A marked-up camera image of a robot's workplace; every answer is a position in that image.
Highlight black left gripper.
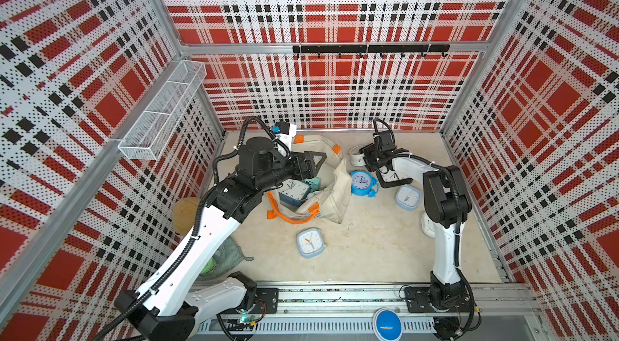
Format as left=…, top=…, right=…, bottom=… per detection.
left=255, top=151, right=326, bottom=193

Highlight blue round twin-bell alarm clock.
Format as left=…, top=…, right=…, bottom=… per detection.
left=351, top=170, right=379, bottom=197

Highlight beige canvas bag orange handles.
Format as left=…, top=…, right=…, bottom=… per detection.
left=267, top=135, right=352, bottom=225

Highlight light blue square alarm clock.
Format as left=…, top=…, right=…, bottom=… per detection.
left=296, top=228, right=326, bottom=259

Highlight white oval clock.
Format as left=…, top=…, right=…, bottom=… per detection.
left=421, top=211, right=435, bottom=239

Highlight teal small clock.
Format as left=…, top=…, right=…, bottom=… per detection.
left=304, top=177, right=322, bottom=192

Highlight black and white round clock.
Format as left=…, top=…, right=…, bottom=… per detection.
left=349, top=144, right=365, bottom=168

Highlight black rectangular alarm clock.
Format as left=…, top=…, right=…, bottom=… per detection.
left=376, top=169, right=414, bottom=189

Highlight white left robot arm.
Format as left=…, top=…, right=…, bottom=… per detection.
left=95, top=137, right=327, bottom=340

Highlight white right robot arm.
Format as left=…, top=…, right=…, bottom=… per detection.
left=360, top=119, right=473, bottom=312

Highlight dark blue square alarm clock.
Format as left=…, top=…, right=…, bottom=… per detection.
left=278, top=180, right=310, bottom=208

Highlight brown teddy bear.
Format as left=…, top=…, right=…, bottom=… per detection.
left=172, top=197, right=201, bottom=238

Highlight green round tape roll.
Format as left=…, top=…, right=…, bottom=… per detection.
left=200, top=257, right=216, bottom=276

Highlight blue round button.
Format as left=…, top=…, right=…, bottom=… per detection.
left=372, top=308, right=403, bottom=341

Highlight black hook rail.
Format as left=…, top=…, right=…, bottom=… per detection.
left=292, top=44, right=451, bottom=55

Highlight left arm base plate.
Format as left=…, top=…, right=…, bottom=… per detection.
left=222, top=288, right=280, bottom=315

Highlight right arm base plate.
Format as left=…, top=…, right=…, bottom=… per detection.
left=401, top=285, right=471, bottom=313

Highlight white wire mesh basket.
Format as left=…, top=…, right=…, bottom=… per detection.
left=119, top=60, right=206, bottom=161

